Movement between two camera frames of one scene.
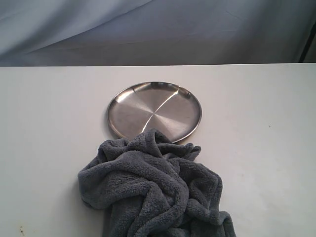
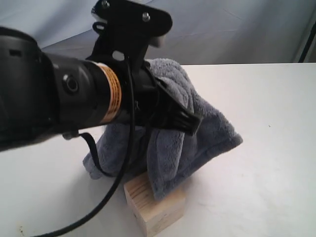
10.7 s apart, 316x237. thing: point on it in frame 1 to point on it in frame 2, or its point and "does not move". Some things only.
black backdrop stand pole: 308,44 does not move
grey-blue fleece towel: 150,186 to 170,159
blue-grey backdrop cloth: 42,33 does not move
